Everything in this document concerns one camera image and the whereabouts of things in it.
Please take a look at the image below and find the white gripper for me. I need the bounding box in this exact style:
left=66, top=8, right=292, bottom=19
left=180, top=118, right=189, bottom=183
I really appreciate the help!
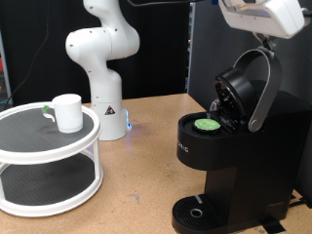
left=217, top=0, right=309, bottom=51

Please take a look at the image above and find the green reusable coffee pod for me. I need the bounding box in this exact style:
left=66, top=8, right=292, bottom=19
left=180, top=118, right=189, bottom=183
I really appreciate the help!
left=193, top=118, right=222, bottom=135

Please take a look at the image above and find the black Keurig coffee machine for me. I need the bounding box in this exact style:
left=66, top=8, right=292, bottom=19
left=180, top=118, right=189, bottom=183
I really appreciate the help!
left=171, top=45, right=312, bottom=234

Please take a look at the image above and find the black backdrop curtain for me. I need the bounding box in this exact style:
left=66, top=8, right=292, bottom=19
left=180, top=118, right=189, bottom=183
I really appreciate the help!
left=0, top=0, right=191, bottom=105

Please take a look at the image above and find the black tape strip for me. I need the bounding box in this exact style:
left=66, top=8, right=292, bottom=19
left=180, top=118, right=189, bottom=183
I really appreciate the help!
left=257, top=215, right=287, bottom=234

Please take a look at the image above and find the white two-tier turntable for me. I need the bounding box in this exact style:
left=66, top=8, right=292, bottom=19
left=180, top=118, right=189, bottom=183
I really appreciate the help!
left=0, top=100, right=104, bottom=218

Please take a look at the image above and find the black power cord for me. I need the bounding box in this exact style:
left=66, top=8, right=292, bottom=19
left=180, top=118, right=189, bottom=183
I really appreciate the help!
left=287, top=196, right=308, bottom=209

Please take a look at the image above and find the white mug green handle tape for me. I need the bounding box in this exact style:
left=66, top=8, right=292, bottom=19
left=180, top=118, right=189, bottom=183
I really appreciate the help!
left=41, top=93, right=84, bottom=135

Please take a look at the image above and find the grey metal post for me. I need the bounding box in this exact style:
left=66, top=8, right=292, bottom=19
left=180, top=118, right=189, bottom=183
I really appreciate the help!
left=0, top=28, right=14, bottom=105

